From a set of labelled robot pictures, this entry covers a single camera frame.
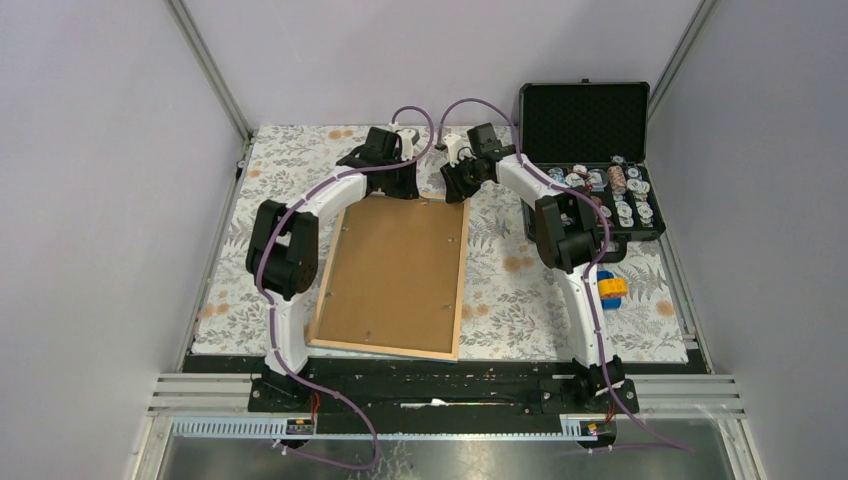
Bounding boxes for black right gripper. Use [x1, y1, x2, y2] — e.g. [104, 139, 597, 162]
[439, 155, 488, 205]

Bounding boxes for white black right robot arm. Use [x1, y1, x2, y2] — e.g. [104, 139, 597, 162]
[439, 123, 626, 412]

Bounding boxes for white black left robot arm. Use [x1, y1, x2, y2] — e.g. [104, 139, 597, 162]
[245, 125, 420, 411]

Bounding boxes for black poker chip case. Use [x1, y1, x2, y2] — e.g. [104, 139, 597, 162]
[518, 80, 666, 263]

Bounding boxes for brown poker chip stack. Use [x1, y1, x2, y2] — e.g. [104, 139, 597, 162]
[607, 165, 627, 195]

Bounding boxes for blue yellow toy car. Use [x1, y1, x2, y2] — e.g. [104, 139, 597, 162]
[596, 270, 629, 310]

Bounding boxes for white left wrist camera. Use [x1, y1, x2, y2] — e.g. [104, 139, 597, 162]
[396, 128, 420, 162]

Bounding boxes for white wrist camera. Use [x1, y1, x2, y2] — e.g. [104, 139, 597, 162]
[396, 128, 420, 162]
[442, 133, 473, 167]

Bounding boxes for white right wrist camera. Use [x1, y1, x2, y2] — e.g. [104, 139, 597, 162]
[442, 133, 473, 167]

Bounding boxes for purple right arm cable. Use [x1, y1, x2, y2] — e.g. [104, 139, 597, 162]
[435, 97, 694, 453]

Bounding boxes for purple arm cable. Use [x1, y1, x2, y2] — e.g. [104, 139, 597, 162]
[435, 97, 694, 453]
[254, 105, 435, 470]

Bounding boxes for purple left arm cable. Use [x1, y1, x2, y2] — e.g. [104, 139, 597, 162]
[254, 105, 435, 470]

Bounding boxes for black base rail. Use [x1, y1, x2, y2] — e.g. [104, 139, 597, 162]
[248, 358, 640, 435]

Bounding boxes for aluminium frame rails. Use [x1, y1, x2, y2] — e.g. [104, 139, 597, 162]
[148, 371, 745, 419]

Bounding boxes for white slotted cable duct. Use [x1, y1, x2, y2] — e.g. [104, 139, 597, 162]
[170, 415, 601, 442]

